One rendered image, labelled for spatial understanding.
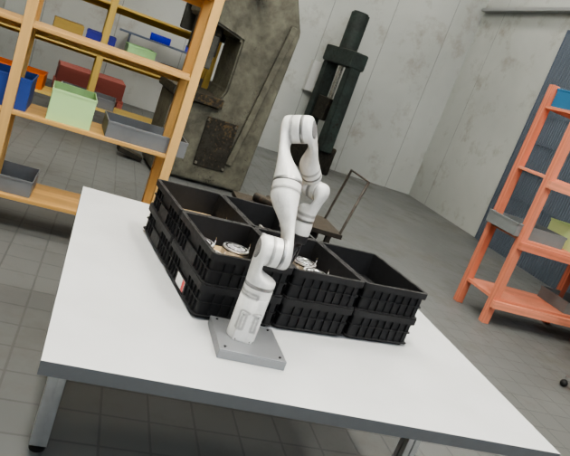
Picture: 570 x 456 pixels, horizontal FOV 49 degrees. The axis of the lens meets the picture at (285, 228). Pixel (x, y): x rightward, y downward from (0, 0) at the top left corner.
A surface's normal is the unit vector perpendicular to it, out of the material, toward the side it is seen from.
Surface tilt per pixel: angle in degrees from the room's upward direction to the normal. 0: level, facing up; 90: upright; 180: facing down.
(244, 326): 90
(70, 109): 90
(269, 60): 90
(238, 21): 90
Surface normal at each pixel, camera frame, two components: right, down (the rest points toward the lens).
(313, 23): 0.24, 0.32
